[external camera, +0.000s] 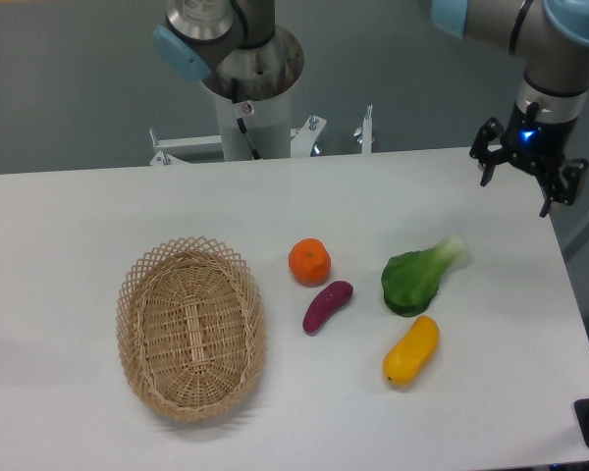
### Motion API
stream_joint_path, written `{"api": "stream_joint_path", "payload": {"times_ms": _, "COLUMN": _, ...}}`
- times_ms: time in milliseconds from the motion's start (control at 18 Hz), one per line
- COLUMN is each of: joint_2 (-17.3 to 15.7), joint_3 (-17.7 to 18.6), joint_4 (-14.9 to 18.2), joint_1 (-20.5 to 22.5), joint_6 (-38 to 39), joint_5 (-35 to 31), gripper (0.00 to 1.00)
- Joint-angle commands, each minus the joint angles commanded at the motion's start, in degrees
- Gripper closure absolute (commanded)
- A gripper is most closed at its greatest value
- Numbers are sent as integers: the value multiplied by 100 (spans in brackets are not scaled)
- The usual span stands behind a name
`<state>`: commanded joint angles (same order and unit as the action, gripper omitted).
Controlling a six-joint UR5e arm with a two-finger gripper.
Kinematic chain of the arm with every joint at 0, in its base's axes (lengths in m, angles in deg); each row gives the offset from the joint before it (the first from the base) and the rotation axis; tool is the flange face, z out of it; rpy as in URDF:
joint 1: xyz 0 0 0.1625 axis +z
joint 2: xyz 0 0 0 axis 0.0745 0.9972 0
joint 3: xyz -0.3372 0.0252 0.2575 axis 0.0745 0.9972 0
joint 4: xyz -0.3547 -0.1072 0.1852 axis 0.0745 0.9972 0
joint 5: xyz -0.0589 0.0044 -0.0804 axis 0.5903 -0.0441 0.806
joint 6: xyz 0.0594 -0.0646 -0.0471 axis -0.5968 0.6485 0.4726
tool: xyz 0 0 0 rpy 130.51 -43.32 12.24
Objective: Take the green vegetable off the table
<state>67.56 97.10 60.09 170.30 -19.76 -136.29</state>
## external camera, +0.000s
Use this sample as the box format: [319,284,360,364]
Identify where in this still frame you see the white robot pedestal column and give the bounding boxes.
[197,24,305,162]

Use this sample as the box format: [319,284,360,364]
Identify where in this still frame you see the orange tangerine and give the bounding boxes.
[288,238,332,287]

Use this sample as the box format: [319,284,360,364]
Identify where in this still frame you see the purple sweet potato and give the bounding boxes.
[302,281,353,335]

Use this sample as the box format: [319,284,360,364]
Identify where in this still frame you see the green bok choy vegetable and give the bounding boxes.
[381,235,467,318]

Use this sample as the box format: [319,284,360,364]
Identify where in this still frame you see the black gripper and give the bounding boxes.
[469,105,589,218]

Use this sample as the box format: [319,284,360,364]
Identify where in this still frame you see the black cable on pedestal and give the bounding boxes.
[229,77,263,161]

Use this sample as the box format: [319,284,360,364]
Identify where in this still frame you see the woven wicker basket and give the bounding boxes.
[116,236,267,422]

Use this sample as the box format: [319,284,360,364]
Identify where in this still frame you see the yellow mango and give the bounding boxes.
[382,315,440,387]

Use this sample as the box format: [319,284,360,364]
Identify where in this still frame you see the white metal base frame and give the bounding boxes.
[147,103,377,167]

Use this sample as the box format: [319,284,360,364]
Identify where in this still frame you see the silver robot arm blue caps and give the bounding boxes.
[153,1,589,207]

